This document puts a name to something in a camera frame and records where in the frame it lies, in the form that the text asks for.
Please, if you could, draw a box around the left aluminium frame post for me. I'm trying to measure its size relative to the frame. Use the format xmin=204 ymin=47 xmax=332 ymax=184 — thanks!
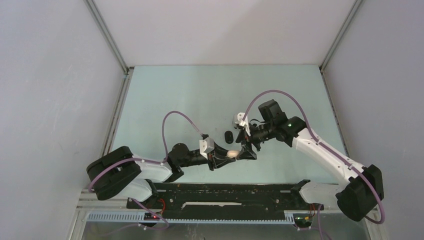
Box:
xmin=83 ymin=0 xmax=130 ymax=75

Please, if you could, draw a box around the right aluminium frame post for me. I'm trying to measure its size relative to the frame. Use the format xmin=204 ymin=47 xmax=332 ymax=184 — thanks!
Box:
xmin=319 ymin=0 xmax=365 ymax=74

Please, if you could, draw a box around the purple cable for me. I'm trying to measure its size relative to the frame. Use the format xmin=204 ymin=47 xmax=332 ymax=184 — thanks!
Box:
xmin=87 ymin=110 xmax=204 ymax=231
xmin=241 ymin=90 xmax=386 ymax=240

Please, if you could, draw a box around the grey slotted cable duct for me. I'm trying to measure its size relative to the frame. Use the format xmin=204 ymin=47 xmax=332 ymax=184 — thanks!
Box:
xmin=86 ymin=212 xmax=296 ymax=225

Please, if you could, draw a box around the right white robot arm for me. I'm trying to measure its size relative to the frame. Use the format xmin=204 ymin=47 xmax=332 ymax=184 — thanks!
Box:
xmin=233 ymin=99 xmax=384 ymax=222

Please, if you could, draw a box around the black mounting base rail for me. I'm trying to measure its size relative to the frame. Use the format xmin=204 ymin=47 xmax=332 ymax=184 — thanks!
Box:
xmin=126 ymin=183 xmax=324 ymax=222

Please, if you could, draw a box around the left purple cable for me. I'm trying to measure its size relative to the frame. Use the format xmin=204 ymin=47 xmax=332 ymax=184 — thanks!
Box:
xmin=87 ymin=110 xmax=204 ymax=231

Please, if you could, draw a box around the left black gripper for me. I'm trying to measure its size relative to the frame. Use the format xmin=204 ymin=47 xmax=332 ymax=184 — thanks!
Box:
xmin=179 ymin=140 xmax=235 ymax=171

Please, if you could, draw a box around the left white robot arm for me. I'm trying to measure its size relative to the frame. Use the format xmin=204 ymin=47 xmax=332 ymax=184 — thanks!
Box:
xmin=86 ymin=140 xmax=240 ymax=208

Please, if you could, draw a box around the aluminium frame post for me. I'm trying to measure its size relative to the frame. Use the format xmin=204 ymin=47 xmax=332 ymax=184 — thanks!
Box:
xmin=83 ymin=0 xmax=130 ymax=75
xmin=319 ymin=0 xmax=365 ymax=74

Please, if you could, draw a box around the black oval charging case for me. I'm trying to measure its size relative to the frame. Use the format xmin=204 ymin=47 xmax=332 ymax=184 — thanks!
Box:
xmin=224 ymin=130 xmax=234 ymax=144

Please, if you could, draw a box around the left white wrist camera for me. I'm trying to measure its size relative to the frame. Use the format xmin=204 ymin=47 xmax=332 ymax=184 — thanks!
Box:
xmin=199 ymin=137 xmax=215 ymax=160

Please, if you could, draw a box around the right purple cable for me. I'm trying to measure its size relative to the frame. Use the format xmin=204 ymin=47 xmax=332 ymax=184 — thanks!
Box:
xmin=241 ymin=90 xmax=386 ymax=240

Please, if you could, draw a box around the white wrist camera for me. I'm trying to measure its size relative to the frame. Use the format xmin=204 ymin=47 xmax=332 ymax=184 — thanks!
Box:
xmin=199 ymin=137 xmax=215 ymax=160
xmin=232 ymin=112 xmax=250 ymax=132

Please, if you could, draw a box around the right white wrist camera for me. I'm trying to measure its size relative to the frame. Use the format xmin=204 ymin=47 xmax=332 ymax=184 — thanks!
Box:
xmin=232 ymin=112 xmax=250 ymax=132

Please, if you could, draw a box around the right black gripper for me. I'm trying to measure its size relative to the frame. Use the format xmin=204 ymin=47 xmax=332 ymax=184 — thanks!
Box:
xmin=235 ymin=121 xmax=275 ymax=160

